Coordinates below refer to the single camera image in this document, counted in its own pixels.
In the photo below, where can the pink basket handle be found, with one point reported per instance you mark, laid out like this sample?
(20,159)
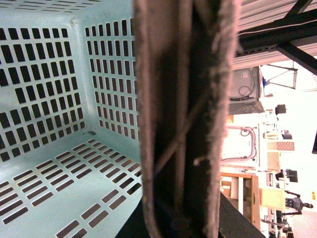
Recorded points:
(184,57)

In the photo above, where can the light blue plastic basket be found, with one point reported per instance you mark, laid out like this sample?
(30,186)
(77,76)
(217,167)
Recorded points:
(69,146)

